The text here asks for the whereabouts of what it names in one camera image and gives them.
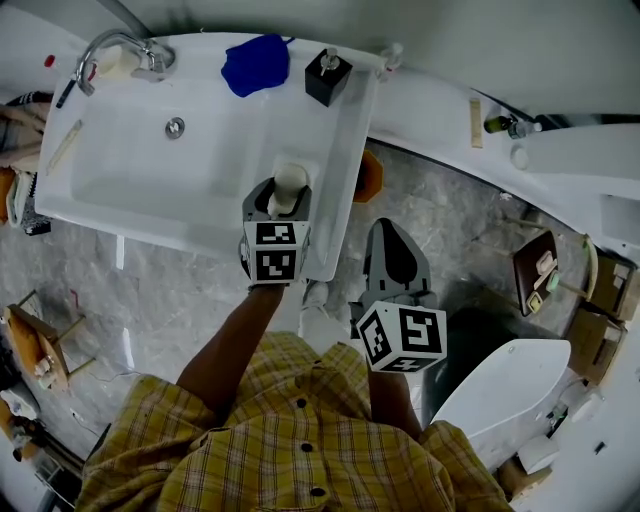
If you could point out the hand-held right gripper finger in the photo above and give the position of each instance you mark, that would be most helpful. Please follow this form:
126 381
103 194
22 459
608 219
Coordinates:
408 265
393 260

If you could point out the blue cloth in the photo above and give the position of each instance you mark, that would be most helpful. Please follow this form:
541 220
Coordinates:
257 65

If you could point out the white bathtub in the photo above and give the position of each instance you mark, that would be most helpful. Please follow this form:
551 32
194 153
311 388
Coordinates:
450 115

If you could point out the person's left forearm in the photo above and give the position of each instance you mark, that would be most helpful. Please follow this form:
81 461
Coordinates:
235 345

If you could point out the pale wooden stick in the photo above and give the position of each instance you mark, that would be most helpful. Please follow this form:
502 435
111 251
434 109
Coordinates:
64 147

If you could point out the wooden stool with brown seat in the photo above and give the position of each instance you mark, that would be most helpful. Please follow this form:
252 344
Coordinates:
535 260

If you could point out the black white patterned cloth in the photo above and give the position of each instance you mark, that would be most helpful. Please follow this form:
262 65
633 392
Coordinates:
30 205

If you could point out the person's right forearm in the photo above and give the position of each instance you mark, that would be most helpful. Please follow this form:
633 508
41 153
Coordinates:
392 400

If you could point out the orange octagonal bin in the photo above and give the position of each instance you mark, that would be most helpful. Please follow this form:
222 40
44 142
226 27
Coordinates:
370 177

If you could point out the white pump bottle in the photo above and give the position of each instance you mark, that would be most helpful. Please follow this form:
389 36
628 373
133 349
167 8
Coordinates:
391 60

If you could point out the black square soap dispenser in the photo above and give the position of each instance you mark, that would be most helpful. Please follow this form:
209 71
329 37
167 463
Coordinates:
325 80

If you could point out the white round container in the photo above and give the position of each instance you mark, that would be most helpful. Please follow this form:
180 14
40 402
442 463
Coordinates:
539 454

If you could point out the yellow plaid shirt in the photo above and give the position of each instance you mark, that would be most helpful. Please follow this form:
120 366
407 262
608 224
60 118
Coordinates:
280 450

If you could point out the person's white shoe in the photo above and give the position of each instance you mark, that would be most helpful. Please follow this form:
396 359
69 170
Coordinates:
315 297

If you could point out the clear small bottle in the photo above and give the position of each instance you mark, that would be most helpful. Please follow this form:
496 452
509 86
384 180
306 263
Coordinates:
522 129

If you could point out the white toilet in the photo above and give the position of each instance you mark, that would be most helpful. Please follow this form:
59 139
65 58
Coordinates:
505 395

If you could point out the red cap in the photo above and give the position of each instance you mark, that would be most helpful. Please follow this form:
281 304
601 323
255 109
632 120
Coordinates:
49 61

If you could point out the cream bar of soap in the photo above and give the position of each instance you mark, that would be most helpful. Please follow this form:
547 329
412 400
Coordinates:
289 187

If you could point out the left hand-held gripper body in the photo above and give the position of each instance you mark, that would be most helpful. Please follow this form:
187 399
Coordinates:
275 260

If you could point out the wooden comb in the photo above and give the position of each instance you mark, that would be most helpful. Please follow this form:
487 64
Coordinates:
476 123

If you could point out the dark green bottle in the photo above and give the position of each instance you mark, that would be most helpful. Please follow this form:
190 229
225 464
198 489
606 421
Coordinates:
497 123

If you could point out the black slim tool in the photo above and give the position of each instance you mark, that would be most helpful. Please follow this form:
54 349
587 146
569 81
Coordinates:
65 94

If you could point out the chrome sink drain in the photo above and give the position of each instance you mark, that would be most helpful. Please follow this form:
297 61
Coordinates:
175 127

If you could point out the chrome faucet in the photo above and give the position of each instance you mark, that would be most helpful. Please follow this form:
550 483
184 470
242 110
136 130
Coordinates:
105 47

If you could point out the white round lid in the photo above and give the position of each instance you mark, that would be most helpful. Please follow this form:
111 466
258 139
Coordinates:
520 158

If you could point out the cardboard box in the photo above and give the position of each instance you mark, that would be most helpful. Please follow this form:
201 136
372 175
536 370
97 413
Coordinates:
595 345
617 285

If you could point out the white ceramic sink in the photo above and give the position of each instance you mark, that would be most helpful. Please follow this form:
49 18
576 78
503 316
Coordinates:
150 165

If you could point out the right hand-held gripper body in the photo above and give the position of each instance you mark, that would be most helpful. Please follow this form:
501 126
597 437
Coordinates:
405 335

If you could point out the beige towel pile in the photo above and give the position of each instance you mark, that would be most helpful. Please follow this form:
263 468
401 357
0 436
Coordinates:
20 130

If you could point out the beige rounded block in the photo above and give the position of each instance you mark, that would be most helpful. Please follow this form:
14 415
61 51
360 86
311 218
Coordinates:
119 62

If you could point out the small wooden stool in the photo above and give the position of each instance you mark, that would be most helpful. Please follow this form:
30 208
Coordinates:
35 345

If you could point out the grey wall pipe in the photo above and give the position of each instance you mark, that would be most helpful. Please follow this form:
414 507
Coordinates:
125 15

